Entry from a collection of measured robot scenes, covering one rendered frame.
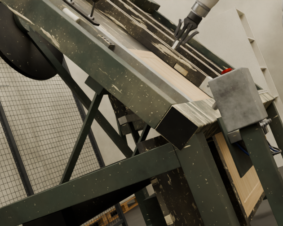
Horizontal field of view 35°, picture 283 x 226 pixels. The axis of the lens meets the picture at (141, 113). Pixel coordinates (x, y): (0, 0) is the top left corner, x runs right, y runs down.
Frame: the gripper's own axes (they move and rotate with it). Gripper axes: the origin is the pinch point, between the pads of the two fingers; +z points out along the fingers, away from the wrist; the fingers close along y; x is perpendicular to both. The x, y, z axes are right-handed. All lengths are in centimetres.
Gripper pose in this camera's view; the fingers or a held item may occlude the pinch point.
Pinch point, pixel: (174, 46)
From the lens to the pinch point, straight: 241.8
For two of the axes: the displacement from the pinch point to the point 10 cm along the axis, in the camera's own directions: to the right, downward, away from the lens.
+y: -7.4, -6.2, 2.6
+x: -3.9, 0.8, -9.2
